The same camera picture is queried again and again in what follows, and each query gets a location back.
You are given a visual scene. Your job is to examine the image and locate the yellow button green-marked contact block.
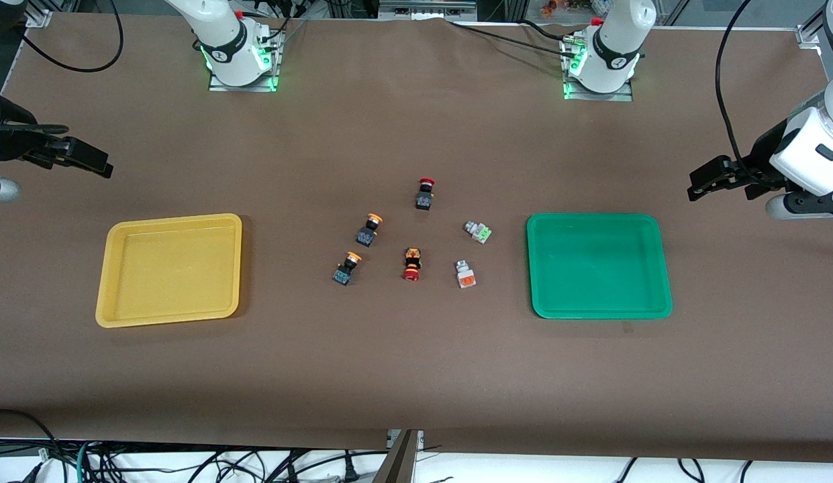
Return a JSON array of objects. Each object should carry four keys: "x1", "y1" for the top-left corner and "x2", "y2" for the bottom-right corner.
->
[{"x1": 332, "y1": 251, "x2": 363, "y2": 287}]

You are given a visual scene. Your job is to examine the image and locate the yellow button red-marked contact block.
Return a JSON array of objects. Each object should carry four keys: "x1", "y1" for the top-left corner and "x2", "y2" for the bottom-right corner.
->
[{"x1": 355, "y1": 212, "x2": 384, "y2": 248}]

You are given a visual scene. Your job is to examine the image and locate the green plastic tray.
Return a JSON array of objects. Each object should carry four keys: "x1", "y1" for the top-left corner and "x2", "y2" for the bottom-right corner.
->
[{"x1": 526, "y1": 213, "x2": 673, "y2": 320}]

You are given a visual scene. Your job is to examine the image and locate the yellow plastic tray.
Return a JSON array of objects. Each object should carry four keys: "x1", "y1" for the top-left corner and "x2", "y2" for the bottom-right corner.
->
[{"x1": 95, "y1": 213, "x2": 244, "y2": 329}]

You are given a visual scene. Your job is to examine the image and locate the red button black body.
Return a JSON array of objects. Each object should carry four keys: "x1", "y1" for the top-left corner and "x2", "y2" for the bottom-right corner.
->
[{"x1": 415, "y1": 177, "x2": 438, "y2": 212}]

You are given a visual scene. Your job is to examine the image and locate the brown table cover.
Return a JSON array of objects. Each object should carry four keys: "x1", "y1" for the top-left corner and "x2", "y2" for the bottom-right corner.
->
[{"x1": 0, "y1": 13, "x2": 833, "y2": 464}]

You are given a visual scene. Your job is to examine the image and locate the black cable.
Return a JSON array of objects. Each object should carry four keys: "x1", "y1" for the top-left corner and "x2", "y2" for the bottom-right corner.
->
[
  {"x1": 716, "y1": 0, "x2": 771, "y2": 189},
  {"x1": 242, "y1": 0, "x2": 311, "y2": 42},
  {"x1": 0, "y1": 408, "x2": 69, "y2": 483},
  {"x1": 446, "y1": 19, "x2": 581, "y2": 53},
  {"x1": 19, "y1": 0, "x2": 126, "y2": 74},
  {"x1": 188, "y1": 448, "x2": 390, "y2": 483}
]

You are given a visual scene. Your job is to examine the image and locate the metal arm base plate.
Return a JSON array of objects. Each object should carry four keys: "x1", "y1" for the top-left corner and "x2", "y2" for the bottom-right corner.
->
[
  {"x1": 208, "y1": 25, "x2": 283, "y2": 93},
  {"x1": 561, "y1": 35, "x2": 634, "y2": 103}
]

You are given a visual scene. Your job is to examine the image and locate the green cable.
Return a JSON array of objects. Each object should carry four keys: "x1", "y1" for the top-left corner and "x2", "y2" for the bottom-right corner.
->
[{"x1": 75, "y1": 439, "x2": 98, "y2": 483}]

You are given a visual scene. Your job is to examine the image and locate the aluminium frame rail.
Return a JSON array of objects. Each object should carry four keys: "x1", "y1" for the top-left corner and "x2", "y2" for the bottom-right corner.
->
[{"x1": 379, "y1": 0, "x2": 479, "y2": 22}]

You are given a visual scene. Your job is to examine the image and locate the aluminium frame post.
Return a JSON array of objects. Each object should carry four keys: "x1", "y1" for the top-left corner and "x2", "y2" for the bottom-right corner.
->
[{"x1": 387, "y1": 429, "x2": 425, "y2": 483}]

